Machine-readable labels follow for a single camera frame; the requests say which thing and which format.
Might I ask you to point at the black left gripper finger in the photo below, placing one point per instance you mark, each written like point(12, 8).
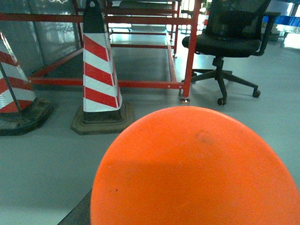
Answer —
point(80, 214)

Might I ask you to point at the orange cylindrical capacitor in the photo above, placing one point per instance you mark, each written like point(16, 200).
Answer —
point(188, 165)

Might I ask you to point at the red white traffic cone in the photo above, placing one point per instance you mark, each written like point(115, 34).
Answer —
point(103, 110)

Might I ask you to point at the red white cone left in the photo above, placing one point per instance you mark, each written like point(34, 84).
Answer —
point(21, 111)

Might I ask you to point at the black office chair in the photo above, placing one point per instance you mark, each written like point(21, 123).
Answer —
point(235, 29)

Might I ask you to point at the steel rack with blue bins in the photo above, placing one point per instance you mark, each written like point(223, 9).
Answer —
point(284, 25)

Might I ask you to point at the red metal frame table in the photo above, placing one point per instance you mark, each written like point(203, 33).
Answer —
point(132, 16)

